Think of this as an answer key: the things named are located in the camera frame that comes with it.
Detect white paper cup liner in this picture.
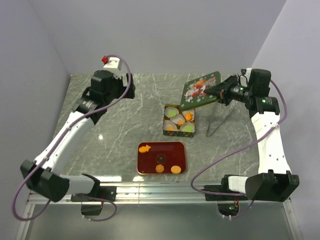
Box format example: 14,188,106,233
182,109,195,122
164,106,179,118
170,114,186,126
163,120,178,132
180,122,195,133

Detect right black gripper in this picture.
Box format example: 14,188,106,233
203,74,253,106

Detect green cookie tin box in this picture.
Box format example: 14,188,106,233
162,104,196,138

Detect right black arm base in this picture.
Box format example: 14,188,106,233
203,184,248,220

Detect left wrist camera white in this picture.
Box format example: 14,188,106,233
101,56,122,72

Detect red lacquer tray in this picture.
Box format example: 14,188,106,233
136,141,187,175

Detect round orange cookie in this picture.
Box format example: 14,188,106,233
170,165,182,174
166,126,175,131

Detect swirl cookie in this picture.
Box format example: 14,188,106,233
177,120,185,126
155,164,165,174

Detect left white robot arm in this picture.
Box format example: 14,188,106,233
20,70,135,202

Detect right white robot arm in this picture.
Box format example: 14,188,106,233
205,68,300,202

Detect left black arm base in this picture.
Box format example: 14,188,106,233
70,186,118,222

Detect orange fish cookie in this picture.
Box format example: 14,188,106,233
138,144,151,154
185,112,193,122

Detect green round cookie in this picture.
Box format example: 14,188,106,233
182,125,194,133
167,110,177,118

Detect aluminium front rail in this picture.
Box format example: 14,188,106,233
26,181,291,205

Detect gold tin lid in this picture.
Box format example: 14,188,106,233
179,71,221,111

